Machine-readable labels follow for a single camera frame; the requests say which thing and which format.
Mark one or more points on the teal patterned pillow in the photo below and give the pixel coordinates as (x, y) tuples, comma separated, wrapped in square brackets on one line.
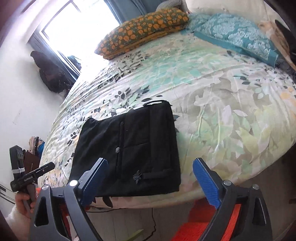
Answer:
[(235, 33)]

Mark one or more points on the blue curtain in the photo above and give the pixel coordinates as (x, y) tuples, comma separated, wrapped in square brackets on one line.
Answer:
[(125, 10)]

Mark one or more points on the grey striped cushion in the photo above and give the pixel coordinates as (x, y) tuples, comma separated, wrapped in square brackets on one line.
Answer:
[(173, 4)]

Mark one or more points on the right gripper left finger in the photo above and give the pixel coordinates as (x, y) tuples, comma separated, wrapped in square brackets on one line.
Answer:
[(47, 222)]

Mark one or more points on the left forearm white sleeve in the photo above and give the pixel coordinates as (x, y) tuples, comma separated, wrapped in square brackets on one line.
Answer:
[(19, 224)]

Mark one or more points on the dark clothes hanging on wall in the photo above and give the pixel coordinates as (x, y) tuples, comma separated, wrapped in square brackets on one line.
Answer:
[(53, 77)]

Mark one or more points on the black pants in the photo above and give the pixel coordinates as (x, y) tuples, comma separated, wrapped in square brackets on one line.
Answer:
[(141, 150)]

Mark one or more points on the orange patterned folded blanket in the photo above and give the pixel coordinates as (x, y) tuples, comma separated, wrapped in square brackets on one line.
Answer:
[(138, 31)]

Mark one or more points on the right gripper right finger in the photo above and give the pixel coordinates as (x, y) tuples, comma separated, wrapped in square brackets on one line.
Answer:
[(252, 223)]

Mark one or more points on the red orange rug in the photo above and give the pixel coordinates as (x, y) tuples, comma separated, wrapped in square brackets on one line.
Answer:
[(181, 222)]

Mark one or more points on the beige patterned cloth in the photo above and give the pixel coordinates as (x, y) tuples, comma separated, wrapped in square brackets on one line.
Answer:
[(276, 36)]

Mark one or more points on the left hand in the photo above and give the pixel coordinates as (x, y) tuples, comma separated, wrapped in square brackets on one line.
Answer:
[(21, 200)]

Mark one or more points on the cream headboard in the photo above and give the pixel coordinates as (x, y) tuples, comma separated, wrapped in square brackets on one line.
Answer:
[(254, 10)]

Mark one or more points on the floral bed sheet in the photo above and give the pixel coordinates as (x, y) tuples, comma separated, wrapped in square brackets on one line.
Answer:
[(236, 113)]

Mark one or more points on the window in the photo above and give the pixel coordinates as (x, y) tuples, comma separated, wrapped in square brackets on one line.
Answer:
[(77, 29)]

